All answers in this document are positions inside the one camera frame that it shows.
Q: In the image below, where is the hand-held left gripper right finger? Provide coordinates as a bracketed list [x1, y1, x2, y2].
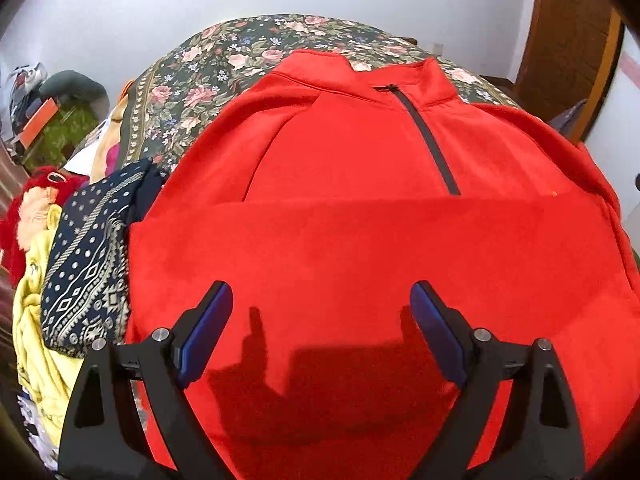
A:
[405, 280, 587, 480]

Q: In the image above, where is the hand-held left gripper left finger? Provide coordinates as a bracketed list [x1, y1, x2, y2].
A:
[57, 280, 236, 480]

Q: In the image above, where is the red fleece zip pullover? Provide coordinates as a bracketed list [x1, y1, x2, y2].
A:
[122, 49, 640, 480]

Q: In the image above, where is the navy patterned cloth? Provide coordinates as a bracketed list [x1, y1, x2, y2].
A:
[40, 157, 166, 358]

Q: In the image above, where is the yellow cloth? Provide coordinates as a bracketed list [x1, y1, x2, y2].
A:
[12, 232, 86, 446]

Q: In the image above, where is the white printed cloth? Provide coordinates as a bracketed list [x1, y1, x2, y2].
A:
[17, 394, 62, 467]

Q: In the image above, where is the peach and pink cloth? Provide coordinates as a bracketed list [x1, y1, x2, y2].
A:
[92, 80, 137, 182]

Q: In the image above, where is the red plush toy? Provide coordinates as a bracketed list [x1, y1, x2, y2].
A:
[0, 165, 88, 286]

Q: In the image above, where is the green cloth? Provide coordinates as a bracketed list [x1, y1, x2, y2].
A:
[34, 105, 99, 172]

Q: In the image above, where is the dark cloth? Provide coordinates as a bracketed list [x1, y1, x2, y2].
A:
[547, 99, 589, 137]

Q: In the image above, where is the floral bedspread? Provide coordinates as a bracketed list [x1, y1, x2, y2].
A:
[65, 14, 526, 181]

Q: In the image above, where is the orange box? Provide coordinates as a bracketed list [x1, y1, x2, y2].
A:
[19, 97, 59, 147]

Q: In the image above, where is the grey round cushion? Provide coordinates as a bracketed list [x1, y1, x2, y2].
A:
[40, 70, 111, 121]

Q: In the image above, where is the grey and white bag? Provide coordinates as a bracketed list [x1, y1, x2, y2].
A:
[7, 62, 49, 127]

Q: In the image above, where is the brown wooden door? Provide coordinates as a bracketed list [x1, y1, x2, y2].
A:
[515, 0, 626, 142]

